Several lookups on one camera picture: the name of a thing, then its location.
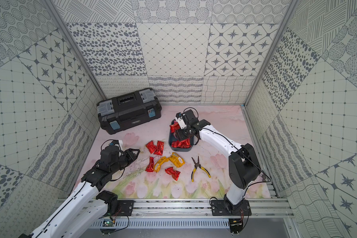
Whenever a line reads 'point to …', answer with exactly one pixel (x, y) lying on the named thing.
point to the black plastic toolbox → (126, 111)
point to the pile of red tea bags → (185, 143)
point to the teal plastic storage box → (170, 138)
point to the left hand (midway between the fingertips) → (137, 149)
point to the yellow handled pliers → (198, 165)
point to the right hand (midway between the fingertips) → (182, 136)
